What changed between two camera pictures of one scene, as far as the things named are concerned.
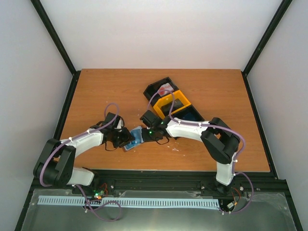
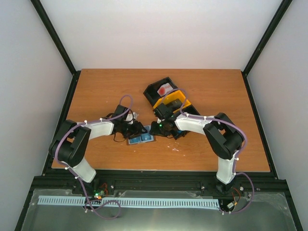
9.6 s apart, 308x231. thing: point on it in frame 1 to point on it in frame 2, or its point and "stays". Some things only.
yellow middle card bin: (178, 95) stays
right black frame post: (280, 13) stays
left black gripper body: (119, 139) to (129, 131)
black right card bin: (189, 113) stays
